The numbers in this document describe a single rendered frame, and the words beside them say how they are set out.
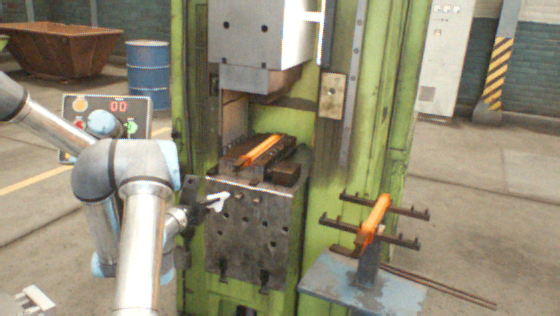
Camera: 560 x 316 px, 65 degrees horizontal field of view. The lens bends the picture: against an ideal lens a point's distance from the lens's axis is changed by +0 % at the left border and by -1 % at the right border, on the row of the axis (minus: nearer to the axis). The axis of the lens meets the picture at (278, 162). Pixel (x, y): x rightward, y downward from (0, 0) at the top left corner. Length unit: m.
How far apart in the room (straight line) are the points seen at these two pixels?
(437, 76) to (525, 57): 1.32
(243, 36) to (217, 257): 0.92
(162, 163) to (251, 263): 0.99
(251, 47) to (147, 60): 4.64
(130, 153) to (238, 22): 0.82
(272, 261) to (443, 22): 5.39
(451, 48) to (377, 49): 5.12
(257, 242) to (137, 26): 8.23
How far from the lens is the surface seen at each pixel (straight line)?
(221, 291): 2.06
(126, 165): 1.01
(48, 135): 1.28
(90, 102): 1.94
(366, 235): 1.29
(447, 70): 6.82
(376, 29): 1.69
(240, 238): 1.86
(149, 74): 6.28
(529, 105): 7.56
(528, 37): 7.43
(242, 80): 1.70
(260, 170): 1.76
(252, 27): 1.66
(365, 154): 1.78
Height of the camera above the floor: 1.63
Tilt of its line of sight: 21 degrees down
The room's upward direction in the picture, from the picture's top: 4 degrees clockwise
